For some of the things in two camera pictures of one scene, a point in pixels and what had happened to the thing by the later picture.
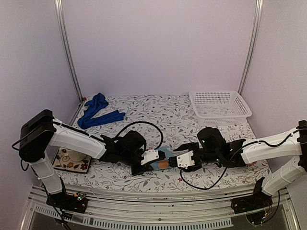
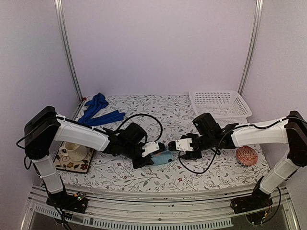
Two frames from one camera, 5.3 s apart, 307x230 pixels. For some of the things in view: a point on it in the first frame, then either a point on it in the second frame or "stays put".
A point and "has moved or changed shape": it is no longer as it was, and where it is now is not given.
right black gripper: (189, 145) -> (189, 156)
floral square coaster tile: (61, 162) stays put
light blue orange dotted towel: (162, 164) has moved or changed shape
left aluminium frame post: (58, 5) stays put
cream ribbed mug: (73, 155) stays put
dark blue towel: (93, 105) stays put
